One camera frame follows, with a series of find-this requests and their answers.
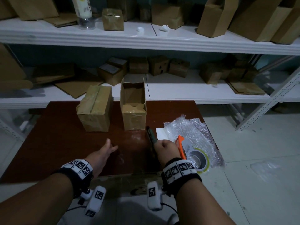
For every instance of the big open-flap cardboard box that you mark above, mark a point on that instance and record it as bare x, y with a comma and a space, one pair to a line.
215, 18

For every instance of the clear plastic bottle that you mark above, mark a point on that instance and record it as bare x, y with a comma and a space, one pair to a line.
83, 11

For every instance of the right black marker wristband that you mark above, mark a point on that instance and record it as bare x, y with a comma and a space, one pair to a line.
180, 171

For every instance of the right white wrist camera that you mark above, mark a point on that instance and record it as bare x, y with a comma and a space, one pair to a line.
154, 196

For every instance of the orange tape dispenser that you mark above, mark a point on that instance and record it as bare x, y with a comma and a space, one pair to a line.
181, 147

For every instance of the small white-labelled cardboard box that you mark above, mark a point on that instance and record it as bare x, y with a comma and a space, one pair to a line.
119, 62
110, 76

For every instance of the white paper sheet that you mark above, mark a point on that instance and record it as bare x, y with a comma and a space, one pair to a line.
161, 134

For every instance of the medium cardboard box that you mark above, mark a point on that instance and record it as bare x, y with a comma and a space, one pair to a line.
211, 73

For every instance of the flat cardboard sheet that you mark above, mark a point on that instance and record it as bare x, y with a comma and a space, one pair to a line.
77, 87

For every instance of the white bottle cap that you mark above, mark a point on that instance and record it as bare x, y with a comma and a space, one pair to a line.
140, 30

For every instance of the clear bubble wrap sheet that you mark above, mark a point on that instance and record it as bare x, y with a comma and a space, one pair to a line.
196, 131

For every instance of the leaning cardboard box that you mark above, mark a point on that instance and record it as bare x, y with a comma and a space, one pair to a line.
32, 8
5, 8

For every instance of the person's right shoe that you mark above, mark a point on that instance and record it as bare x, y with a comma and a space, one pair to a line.
174, 220

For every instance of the person's left forearm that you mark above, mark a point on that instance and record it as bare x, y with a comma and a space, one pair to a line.
35, 203

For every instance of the green utility knife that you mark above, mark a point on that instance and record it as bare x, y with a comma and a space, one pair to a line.
150, 135

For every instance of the large flat cardboard box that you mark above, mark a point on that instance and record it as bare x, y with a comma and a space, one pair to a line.
11, 67

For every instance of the folded flat cardboard box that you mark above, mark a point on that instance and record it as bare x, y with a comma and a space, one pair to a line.
54, 73

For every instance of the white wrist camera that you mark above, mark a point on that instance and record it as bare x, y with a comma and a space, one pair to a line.
96, 199
154, 196

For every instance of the small cardboard box dark holes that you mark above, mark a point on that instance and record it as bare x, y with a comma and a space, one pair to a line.
159, 66

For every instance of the very large cardboard box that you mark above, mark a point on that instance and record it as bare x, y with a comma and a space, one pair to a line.
262, 18
288, 28

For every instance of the square cardboard box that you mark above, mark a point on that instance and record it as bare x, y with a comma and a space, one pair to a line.
124, 6

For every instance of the small taped brown package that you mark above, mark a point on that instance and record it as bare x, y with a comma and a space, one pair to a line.
112, 21

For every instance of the person's right forearm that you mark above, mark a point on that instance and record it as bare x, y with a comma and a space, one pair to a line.
201, 206

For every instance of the flat cardboard stack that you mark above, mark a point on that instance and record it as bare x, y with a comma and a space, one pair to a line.
246, 87

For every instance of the small flat cardboard piece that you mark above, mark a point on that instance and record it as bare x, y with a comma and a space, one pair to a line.
61, 21

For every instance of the crumpled white tissue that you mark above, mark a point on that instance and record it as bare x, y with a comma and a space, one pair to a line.
164, 28

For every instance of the narrow cardboard box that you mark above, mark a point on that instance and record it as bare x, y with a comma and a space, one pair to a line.
145, 14

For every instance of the white metal shelf unit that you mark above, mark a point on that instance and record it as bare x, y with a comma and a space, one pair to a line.
187, 42

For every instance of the person's left hand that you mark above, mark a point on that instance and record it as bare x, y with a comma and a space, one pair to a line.
100, 159

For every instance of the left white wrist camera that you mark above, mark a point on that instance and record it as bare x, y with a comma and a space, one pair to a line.
96, 199

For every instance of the person's right hand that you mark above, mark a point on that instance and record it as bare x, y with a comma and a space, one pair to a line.
166, 151

